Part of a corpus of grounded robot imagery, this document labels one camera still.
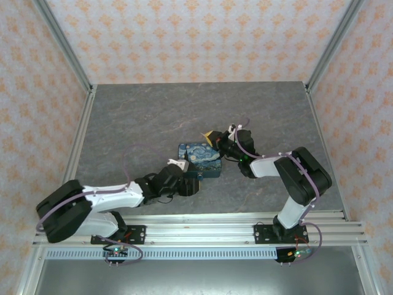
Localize starry night print lock box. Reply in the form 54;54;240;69
177;141;223;180

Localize grey metal panel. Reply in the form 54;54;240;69
33;259;368;295

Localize aluminium mounting rail beam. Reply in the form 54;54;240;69
32;210;368;247

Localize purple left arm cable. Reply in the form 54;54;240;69
35;143;164;266

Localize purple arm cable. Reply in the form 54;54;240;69
233;117;323;266
35;143;164;266

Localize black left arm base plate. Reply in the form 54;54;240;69
90;224;147;245

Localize white slotted cable duct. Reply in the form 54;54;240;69
45;248;313;261

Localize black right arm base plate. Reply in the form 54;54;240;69
254;223;309;245

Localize aluminium table side rail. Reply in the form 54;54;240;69
62;84;98;189
305;82;351;222

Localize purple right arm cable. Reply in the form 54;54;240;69
233;117;323;266

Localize aluminium frame post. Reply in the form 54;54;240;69
33;0;94;92
306;0;367;90

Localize aluminium frame leg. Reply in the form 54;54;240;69
14;245;47;295
351;245;379;295

